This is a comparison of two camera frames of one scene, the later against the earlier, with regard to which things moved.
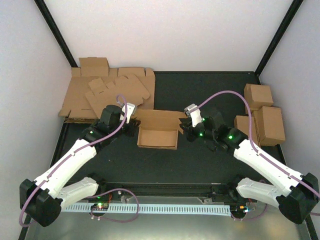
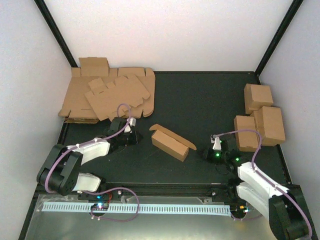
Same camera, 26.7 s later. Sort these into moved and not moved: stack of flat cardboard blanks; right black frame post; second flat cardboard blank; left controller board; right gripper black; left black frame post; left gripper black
Moved: left gripper black; right gripper black
Not moved: stack of flat cardboard blanks; right black frame post; left black frame post; second flat cardboard blank; left controller board
